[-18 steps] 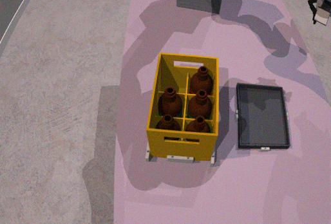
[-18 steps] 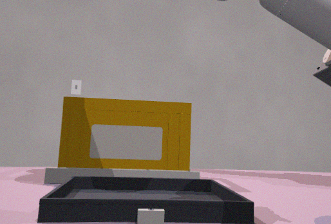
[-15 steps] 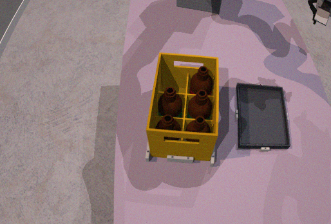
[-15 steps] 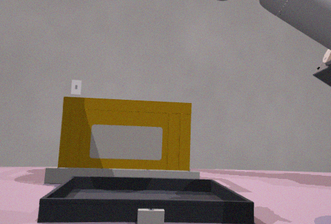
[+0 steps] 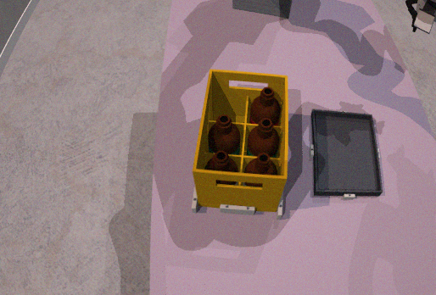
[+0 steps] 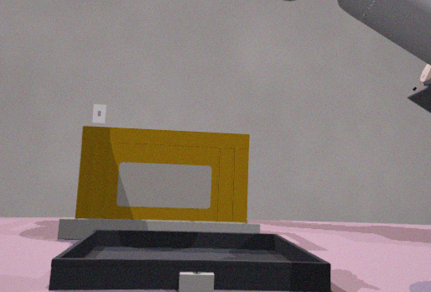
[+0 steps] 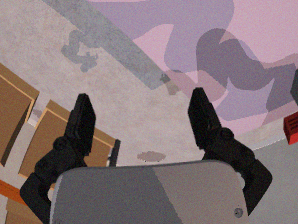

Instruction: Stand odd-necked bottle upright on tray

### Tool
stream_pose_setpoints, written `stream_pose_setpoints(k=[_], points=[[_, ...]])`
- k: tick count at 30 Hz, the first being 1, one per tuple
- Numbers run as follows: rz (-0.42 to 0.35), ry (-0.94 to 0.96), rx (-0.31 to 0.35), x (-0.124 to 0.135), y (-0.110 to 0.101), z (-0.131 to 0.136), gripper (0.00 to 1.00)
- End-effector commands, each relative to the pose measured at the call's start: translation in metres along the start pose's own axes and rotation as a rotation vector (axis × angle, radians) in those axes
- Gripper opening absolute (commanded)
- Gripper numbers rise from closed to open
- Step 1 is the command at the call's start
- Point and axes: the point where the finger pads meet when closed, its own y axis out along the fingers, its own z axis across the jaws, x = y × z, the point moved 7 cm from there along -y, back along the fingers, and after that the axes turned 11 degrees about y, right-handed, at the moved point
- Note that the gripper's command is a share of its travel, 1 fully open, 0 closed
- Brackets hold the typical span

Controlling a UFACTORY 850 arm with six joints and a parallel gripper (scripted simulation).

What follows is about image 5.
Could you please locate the brown glass bottle with beige label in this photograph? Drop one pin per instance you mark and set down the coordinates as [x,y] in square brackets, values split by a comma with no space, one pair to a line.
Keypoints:
[262,166]

